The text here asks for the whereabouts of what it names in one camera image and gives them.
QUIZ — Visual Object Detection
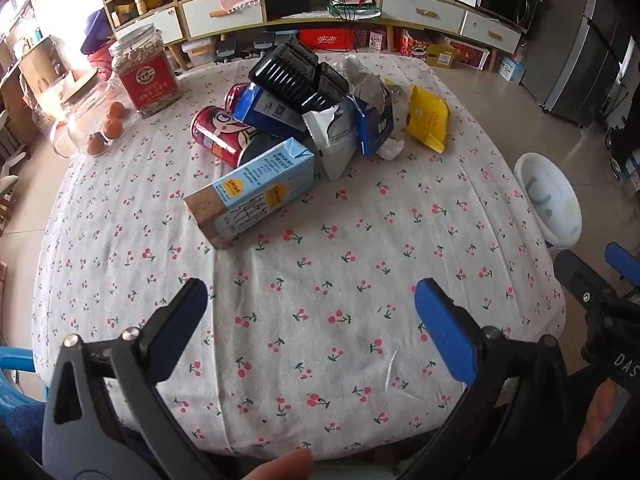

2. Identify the white tissue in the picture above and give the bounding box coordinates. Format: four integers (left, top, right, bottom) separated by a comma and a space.
375, 139, 405, 161

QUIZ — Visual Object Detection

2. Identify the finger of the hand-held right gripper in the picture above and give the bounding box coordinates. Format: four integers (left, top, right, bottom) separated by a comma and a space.
554, 250, 618, 307
604, 242, 640, 306

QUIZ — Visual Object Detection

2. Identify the red cartoon drink can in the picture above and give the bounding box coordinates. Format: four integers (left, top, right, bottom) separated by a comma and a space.
190, 106, 266, 168
223, 82, 251, 116

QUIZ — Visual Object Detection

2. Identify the red gift box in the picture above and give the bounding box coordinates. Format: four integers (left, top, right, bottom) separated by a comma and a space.
450, 37, 491, 71

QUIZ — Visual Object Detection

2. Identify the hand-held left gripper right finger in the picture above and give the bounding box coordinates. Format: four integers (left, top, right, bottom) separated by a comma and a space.
395, 278, 568, 480

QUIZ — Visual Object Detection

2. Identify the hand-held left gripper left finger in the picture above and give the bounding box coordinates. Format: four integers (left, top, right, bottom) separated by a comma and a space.
42, 277, 226, 480

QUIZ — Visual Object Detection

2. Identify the light blue milk carton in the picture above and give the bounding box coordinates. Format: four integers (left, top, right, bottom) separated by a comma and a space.
183, 137, 316, 251

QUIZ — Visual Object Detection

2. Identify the clear plastic storage box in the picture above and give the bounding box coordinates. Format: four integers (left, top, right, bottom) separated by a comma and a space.
181, 39, 217, 66

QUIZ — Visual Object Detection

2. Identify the white and blue box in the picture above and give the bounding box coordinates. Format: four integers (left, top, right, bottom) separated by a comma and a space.
500, 55, 526, 83

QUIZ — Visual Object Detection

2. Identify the blue plastic chair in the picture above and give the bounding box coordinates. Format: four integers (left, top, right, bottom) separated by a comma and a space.
0, 345, 46, 406

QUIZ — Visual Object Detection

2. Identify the grey snack wrapper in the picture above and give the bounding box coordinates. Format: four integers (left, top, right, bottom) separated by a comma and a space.
301, 102, 361, 181

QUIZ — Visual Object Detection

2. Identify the red shopping bag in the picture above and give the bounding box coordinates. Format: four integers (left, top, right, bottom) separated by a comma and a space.
90, 45, 118, 78

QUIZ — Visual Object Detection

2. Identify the black box appliance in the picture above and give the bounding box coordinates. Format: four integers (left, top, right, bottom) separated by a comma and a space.
480, 0, 538, 31

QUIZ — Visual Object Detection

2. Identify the plastic jar with red label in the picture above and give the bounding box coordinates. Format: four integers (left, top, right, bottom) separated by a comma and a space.
109, 24, 182, 118

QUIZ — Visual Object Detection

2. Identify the green and white plastic bag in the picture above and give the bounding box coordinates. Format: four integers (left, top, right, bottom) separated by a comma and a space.
327, 0, 381, 18

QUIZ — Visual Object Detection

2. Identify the red flat box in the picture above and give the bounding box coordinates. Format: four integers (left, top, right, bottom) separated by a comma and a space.
299, 27, 358, 53

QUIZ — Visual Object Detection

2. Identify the yellow snack packet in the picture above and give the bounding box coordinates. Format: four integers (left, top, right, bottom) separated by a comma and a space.
404, 85, 451, 154

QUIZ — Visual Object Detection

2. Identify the brown cardboard box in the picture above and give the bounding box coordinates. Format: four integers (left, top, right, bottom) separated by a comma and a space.
17, 37, 71, 91

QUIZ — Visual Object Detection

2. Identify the dark blue drink carton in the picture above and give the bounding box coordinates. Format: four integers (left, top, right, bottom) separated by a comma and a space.
232, 84, 308, 138

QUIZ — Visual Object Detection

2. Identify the wooden white drawer cabinet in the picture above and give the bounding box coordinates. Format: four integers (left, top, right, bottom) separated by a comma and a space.
95, 0, 543, 71

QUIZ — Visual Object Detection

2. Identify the black plastic tray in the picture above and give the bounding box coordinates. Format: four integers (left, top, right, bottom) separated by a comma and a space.
248, 36, 351, 113

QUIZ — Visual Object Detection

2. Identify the purple bag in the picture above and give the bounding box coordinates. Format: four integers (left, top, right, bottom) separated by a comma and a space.
80, 10, 116, 56

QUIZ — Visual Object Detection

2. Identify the colourful printed cardboard box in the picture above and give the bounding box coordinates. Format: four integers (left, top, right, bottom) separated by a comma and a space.
399, 29, 468, 68

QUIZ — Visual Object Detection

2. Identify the grey refrigerator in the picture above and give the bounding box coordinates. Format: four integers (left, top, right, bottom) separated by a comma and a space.
522, 0, 640, 126

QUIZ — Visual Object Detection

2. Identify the torn blue carton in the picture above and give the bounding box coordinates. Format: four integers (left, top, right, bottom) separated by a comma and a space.
330, 55, 396, 157

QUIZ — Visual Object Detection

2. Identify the person's right hand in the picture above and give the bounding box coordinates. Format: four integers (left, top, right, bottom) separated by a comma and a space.
577, 380, 626, 461

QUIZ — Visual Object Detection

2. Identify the glass jar with wooden lid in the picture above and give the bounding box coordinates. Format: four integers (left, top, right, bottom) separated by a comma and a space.
50, 69, 136, 158

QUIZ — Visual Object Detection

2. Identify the person's left hand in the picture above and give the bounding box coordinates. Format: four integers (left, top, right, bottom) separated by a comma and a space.
235, 449, 315, 480

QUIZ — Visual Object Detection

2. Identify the cherry print tablecloth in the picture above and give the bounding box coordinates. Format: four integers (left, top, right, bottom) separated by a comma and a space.
32, 52, 566, 461

